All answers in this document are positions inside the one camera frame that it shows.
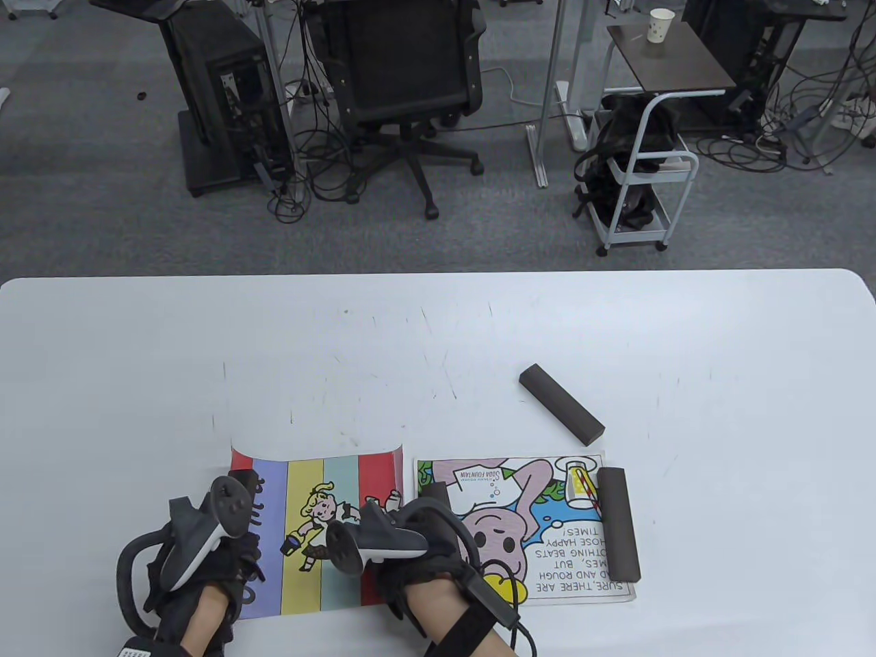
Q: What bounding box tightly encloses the person's left hand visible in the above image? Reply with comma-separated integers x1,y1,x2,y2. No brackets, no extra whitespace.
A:
142,475,268,645

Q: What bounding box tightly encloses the person's right hand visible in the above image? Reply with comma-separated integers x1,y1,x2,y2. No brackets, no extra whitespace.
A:
370,497,474,622

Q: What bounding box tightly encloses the colourful picture book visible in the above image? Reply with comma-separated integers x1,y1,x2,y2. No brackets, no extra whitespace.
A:
230,441,637,621

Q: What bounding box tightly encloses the person's left forearm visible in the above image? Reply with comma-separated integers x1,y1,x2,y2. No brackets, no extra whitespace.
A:
179,583,239,657

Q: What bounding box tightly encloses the person's right forearm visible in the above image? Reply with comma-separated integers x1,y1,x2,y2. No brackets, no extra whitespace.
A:
407,574,522,657

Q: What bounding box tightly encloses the grey left hand controller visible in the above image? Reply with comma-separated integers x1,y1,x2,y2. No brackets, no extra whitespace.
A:
160,475,251,593

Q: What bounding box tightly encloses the grey hand controller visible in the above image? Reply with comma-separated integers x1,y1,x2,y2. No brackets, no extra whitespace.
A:
326,499,430,575
160,475,251,593

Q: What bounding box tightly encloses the grey right hand controller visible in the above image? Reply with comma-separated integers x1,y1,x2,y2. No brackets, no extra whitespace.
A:
326,499,430,575

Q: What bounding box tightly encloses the black computer tower on stand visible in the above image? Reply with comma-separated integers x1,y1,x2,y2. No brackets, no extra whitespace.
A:
89,0,292,201

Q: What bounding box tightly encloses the black mesh office chair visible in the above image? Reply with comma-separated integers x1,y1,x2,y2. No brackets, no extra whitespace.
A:
307,0,488,221

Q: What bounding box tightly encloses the white rolling cart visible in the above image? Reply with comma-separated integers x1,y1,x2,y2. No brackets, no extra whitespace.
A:
590,92,701,258

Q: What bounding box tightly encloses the black bag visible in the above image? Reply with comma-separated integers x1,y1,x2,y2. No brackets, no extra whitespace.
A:
572,92,686,232

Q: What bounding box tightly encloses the brown top side table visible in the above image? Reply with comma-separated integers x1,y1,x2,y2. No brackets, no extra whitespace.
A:
605,23,738,98

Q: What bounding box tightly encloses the black computer tower under desk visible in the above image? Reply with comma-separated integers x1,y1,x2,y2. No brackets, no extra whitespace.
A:
682,0,851,132

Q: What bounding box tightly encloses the black left glove cable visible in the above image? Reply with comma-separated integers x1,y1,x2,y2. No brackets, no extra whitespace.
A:
115,528,173,639

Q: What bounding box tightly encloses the black glove cable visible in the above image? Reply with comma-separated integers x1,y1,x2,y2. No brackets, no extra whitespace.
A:
402,498,541,657
115,528,173,639

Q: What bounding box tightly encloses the black right wrist strap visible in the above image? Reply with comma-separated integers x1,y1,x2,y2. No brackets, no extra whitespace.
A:
423,601,502,657

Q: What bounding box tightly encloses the black right glove cable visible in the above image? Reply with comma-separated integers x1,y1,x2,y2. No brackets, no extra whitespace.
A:
402,498,541,657

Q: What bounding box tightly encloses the bundle of cables by chair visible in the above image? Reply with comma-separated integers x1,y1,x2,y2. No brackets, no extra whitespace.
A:
268,0,365,224

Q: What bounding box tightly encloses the silver desk leg frame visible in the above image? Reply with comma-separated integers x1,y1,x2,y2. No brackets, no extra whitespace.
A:
255,0,307,206

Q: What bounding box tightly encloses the white floor cable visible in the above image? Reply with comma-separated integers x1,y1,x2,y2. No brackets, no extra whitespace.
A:
476,64,550,132

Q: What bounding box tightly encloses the white desk leg frame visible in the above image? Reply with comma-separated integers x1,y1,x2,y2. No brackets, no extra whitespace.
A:
526,0,593,190

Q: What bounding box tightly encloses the tangle of black floor cables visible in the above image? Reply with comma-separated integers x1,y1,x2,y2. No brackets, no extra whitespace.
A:
695,0,876,177

